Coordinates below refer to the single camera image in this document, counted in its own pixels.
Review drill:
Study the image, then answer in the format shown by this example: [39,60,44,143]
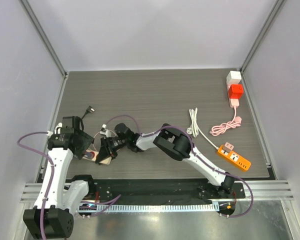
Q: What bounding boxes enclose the pink power cord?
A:
[209,106,242,137]

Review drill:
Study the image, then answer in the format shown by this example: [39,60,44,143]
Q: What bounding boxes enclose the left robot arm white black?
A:
[23,116,96,240]

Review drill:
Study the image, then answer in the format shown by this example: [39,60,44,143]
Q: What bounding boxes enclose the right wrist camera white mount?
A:
[99,124,111,138]

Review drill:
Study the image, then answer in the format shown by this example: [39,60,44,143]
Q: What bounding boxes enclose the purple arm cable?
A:
[103,114,255,220]
[16,131,122,240]

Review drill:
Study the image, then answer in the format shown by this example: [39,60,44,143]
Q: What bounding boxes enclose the black power cord with plug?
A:
[74,105,96,131]

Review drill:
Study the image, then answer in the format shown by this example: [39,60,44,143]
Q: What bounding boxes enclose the white cube adapter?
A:
[226,70,242,86]

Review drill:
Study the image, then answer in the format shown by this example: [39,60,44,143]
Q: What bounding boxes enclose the red cube adapter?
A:
[228,84,244,100]

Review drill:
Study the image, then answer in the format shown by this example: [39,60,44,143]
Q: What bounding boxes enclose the white slotted cable duct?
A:
[78,202,220,214]

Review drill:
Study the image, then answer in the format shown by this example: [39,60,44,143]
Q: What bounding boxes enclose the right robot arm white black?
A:
[95,123,235,198]

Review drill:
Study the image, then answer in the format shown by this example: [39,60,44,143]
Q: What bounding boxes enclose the white power strip cord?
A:
[186,107,220,151]

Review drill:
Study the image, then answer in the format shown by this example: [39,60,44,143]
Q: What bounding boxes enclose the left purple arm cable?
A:
[16,131,122,240]

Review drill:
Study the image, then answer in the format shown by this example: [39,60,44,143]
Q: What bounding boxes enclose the grey usb charger adapter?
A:
[85,151,96,162]

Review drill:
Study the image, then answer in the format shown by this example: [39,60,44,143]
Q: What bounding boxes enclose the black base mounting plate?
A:
[84,178,246,206]

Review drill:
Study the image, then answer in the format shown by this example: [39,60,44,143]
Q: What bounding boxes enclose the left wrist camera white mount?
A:
[46,122,63,137]

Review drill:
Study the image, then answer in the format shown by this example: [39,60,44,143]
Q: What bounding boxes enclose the pink white power strip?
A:
[226,84,240,109]

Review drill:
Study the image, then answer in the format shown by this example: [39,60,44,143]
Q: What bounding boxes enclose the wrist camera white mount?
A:
[99,124,111,138]
[46,122,63,137]

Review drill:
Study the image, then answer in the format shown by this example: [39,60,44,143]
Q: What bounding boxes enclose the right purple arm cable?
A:
[103,114,255,220]

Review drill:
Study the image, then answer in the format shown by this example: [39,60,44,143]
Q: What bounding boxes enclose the beige power strip red sockets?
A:
[82,148,112,165]

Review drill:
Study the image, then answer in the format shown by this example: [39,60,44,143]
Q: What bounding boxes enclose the orange power strip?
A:
[217,144,251,172]

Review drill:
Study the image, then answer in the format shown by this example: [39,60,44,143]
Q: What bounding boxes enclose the pink plug adapter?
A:
[222,142,234,153]

